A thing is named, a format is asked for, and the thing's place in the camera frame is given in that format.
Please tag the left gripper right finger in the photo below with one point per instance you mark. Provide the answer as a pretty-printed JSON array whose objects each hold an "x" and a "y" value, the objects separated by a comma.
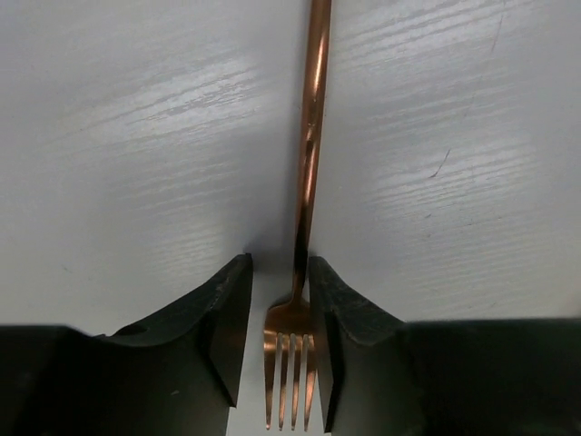
[{"x": 379, "y": 375}]

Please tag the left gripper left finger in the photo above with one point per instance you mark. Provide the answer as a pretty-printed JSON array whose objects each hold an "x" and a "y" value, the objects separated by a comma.
[{"x": 176, "y": 371}]

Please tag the copper fork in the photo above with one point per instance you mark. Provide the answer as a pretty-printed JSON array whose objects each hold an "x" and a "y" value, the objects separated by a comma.
[{"x": 288, "y": 342}]

